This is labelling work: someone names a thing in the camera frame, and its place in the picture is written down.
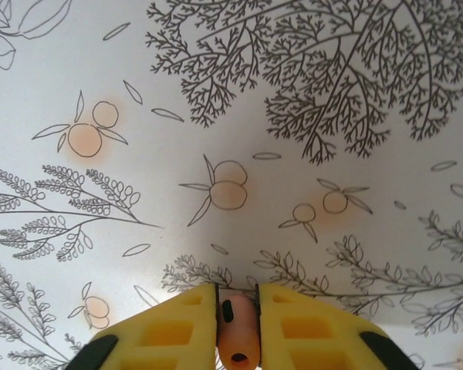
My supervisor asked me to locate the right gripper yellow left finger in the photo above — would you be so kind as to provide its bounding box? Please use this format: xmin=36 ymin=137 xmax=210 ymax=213
xmin=67 ymin=284 xmax=221 ymax=370

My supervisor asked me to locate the orange earbud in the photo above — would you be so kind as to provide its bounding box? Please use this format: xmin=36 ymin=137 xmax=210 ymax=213
xmin=218 ymin=294 xmax=262 ymax=370

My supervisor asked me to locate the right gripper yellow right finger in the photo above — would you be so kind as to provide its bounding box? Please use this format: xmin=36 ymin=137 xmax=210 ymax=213
xmin=254 ymin=283 xmax=421 ymax=370

